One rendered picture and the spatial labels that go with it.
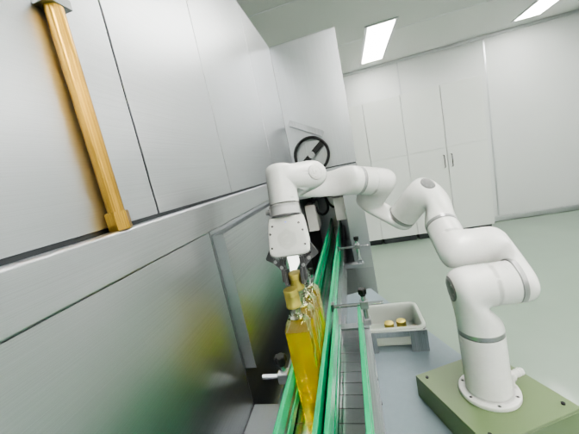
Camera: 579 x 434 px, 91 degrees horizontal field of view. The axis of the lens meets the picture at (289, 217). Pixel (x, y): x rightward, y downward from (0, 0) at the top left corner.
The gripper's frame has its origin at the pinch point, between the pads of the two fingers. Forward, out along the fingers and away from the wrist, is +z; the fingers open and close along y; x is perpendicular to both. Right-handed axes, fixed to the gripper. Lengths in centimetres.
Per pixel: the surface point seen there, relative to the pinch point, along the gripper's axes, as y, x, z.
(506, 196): 250, 430, -33
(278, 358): -5.7, -4.6, 17.7
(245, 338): -13.1, -4.7, 12.7
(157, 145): -15.4, -26.8, -28.9
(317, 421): 3.7, -15.2, 25.3
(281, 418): -3.6, -14.2, 25.1
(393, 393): 19.2, 19.0, 38.2
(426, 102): 142, 346, -176
